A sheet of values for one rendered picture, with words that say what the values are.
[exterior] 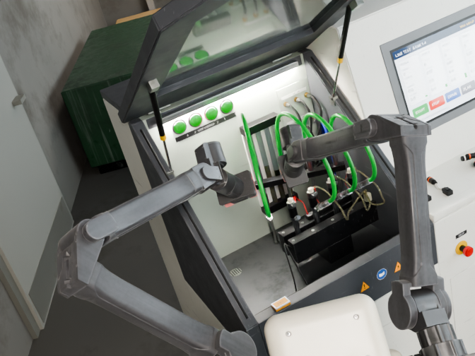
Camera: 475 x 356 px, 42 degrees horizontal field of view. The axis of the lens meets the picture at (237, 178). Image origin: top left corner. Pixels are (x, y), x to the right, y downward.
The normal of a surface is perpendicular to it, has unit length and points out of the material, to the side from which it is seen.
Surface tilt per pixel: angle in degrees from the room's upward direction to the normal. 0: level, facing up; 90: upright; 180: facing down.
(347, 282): 90
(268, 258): 0
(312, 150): 68
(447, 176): 0
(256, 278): 0
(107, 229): 59
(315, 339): 47
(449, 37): 76
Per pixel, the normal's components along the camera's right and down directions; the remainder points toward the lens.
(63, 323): -0.24, -0.85
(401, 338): 0.45, 0.33
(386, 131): -0.93, 0.06
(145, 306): 0.64, -0.41
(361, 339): -0.10, -0.24
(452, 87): 0.38, 0.11
